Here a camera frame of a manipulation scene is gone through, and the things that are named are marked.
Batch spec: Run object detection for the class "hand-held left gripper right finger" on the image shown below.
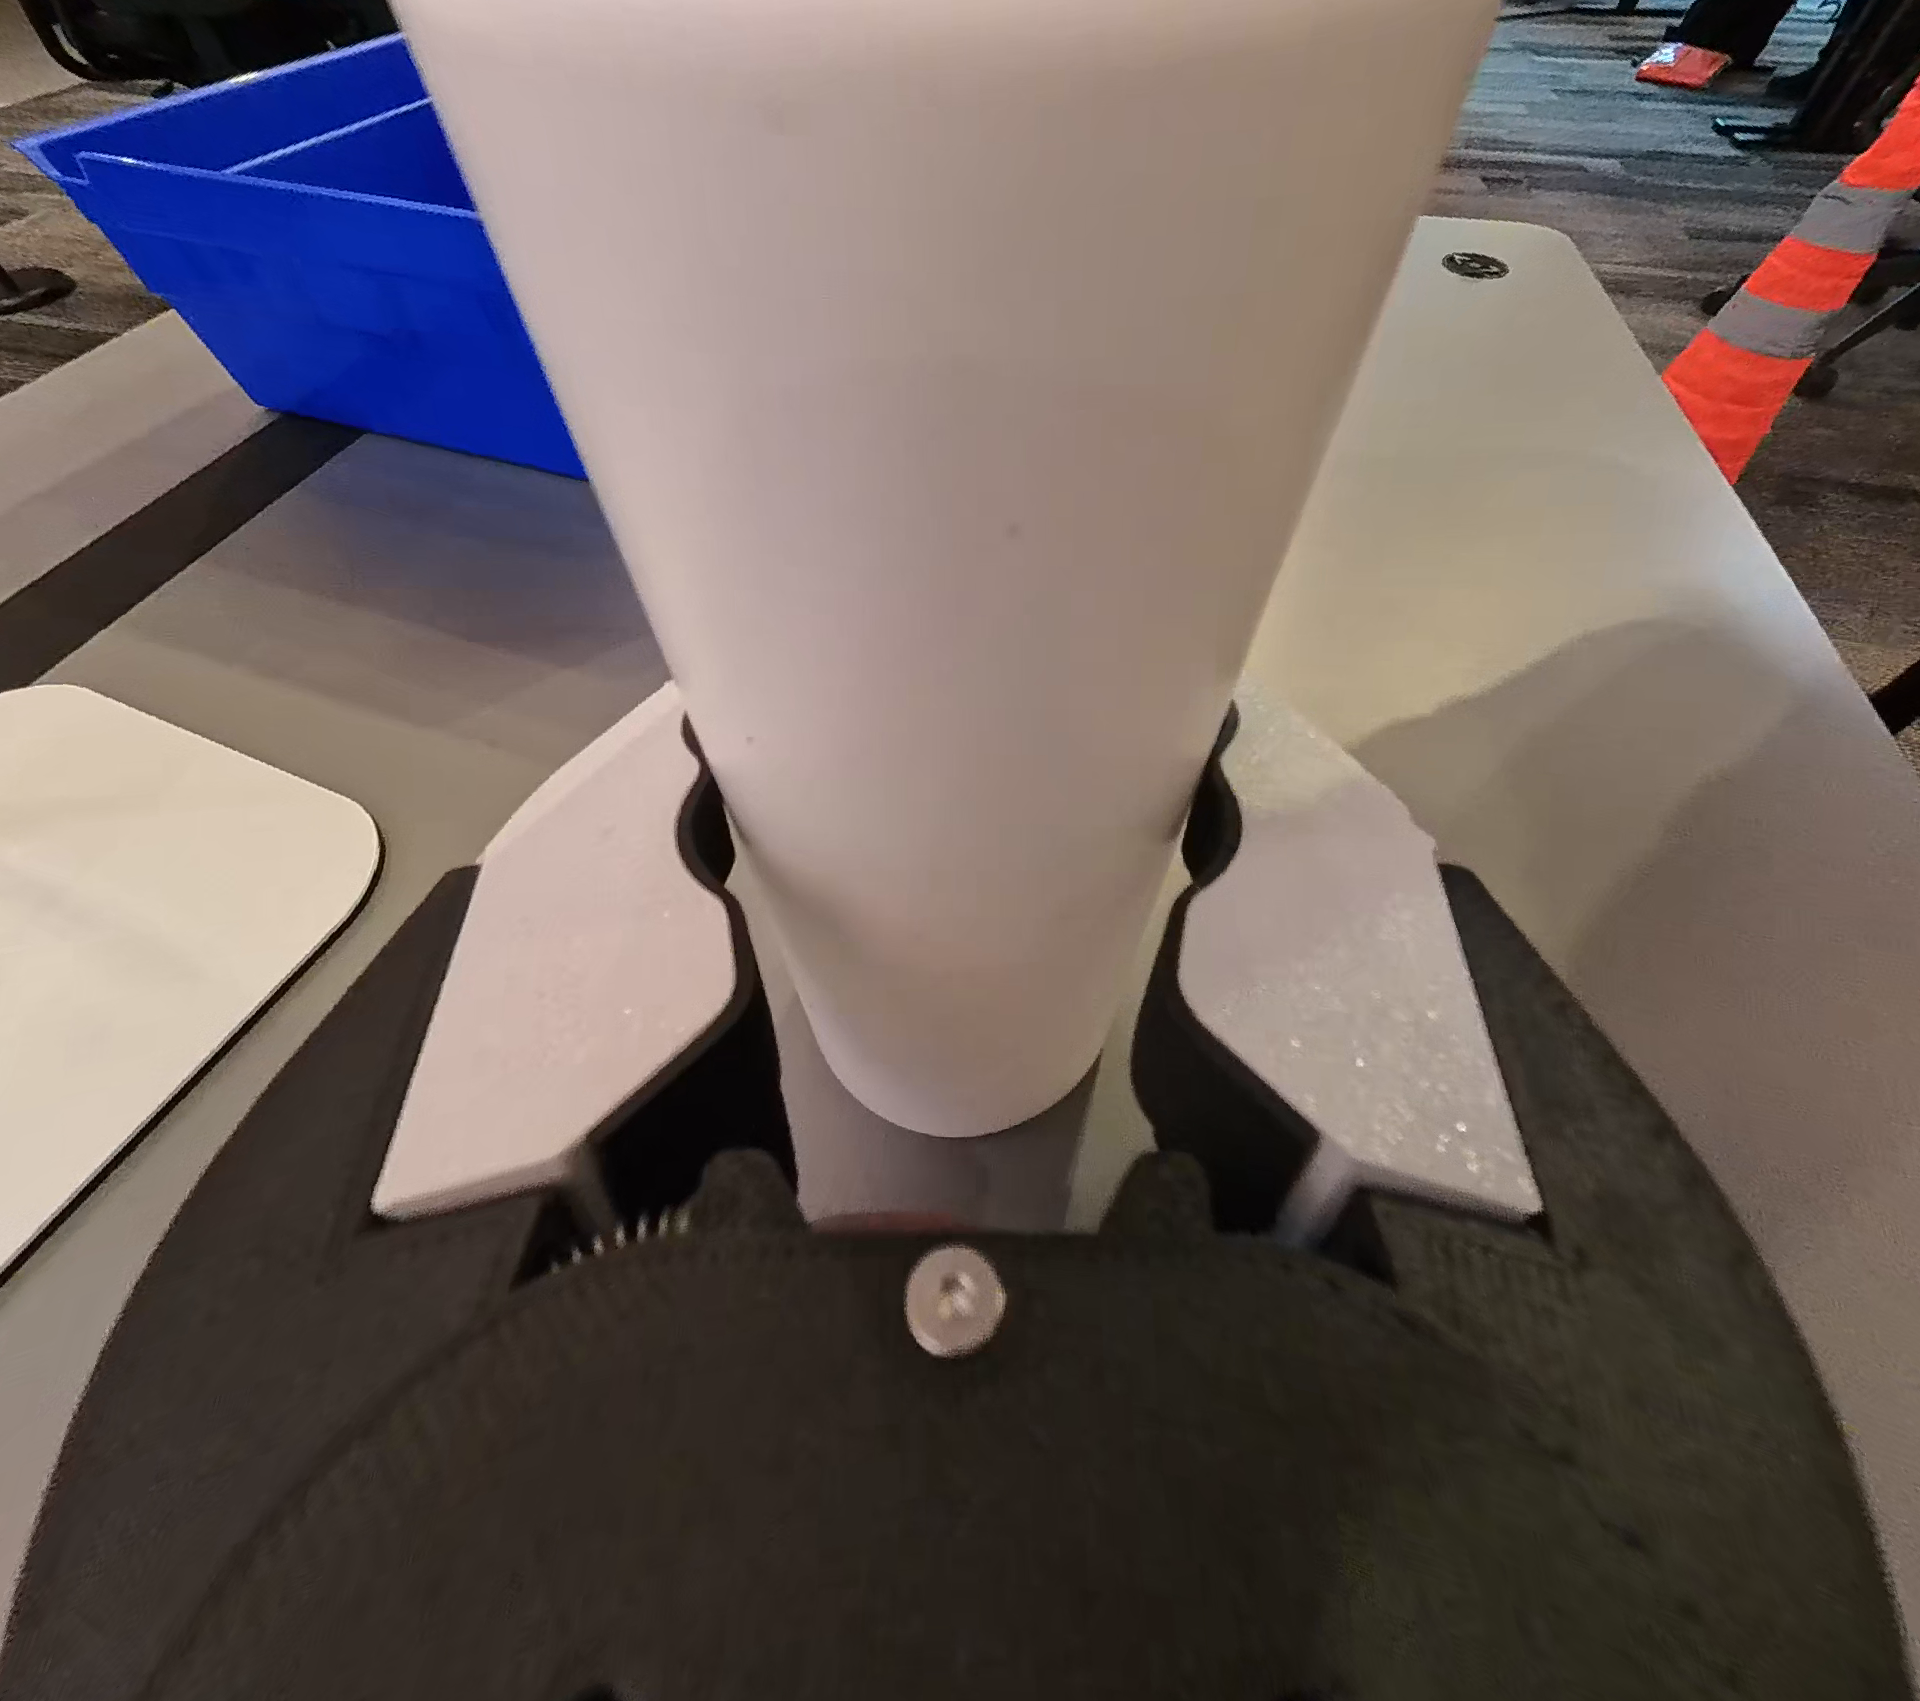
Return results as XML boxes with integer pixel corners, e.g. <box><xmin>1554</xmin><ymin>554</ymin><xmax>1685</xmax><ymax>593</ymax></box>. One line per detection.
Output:
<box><xmin>1132</xmin><ymin>673</ymin><xmax>1551</xmax><ymax>1246</ymax></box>

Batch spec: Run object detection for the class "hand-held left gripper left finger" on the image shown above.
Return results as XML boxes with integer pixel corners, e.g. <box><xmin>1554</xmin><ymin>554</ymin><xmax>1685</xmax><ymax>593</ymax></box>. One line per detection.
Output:
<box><xmin>369</xmin><ymin>681</ymin><xmax>794</xmax><ymax>1234</ymax></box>

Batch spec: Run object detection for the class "white plastic bottle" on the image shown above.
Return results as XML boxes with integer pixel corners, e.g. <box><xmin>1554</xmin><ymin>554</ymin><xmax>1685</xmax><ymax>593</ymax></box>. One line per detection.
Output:
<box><xmin>377</xmin><ymin>0</ymin><xmax>1527</xmax><ymax>1140</ymax></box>

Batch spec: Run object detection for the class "large blue plastic bin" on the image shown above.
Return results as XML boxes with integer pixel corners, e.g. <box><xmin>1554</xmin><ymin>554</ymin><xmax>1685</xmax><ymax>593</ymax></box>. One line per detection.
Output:
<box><xmin>11</xmin><ymin>31</ymin><xmax>593</xmax><ymax>480</ymax></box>

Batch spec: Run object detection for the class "white rounded mat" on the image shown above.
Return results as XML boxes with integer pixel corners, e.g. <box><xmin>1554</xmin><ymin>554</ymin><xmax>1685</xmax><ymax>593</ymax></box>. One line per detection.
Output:
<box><xmin>0</xmin><ymin>681</ymin><xmax>382</xmax><ymax>1283</ymax></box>

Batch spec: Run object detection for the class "orange traffic cone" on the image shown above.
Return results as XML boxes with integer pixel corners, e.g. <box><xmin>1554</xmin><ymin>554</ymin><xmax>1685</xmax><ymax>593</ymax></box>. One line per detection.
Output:
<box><xmin>1663</xmin><ymin>80</ymin><xmax>1920</xmax><ymax>487</ymax></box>

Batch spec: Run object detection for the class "black office chair base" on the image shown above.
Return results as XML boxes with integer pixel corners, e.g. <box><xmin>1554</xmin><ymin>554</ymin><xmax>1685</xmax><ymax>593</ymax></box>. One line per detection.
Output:
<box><xmin>1698</xmin><ymin>238</ymin><xmax>1920</xmax><ymax>404</ymax></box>

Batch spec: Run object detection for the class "black table leg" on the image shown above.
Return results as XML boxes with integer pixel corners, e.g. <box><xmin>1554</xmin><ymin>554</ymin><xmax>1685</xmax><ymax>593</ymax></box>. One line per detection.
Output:
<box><xmin>1718</xmin><ymin>0</ymin><xmax>1920</xmax><ymax>152</ymax></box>

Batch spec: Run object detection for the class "black mesh office chair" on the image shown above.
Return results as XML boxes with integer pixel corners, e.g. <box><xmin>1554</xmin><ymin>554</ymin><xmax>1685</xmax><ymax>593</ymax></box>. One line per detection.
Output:
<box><xmin>22</xmin><ymin>0</ymin><xmax>377</xmax><ymax>87</ymax></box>

